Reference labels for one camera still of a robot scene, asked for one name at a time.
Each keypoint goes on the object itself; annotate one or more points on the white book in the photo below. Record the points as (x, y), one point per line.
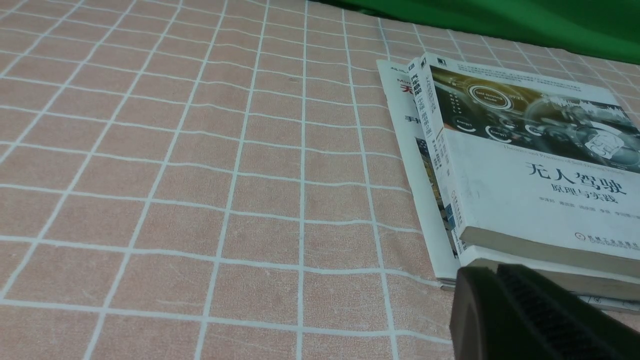
(525, 272)
(441, 251)

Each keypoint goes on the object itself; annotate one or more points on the green backdrop cloth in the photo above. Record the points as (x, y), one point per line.
(604, 29)

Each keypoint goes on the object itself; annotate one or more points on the white middle book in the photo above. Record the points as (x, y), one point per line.
(525, 272)

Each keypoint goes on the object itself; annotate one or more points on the pink checked tablecloth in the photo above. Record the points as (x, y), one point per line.
(220, 180)

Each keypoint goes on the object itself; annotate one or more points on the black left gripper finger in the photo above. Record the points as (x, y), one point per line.
(514, 313)

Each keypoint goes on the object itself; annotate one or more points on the white bottom book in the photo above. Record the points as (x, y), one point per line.
(441, 251)

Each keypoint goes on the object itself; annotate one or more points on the white self-driving textbook top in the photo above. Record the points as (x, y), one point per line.
(530, 165)

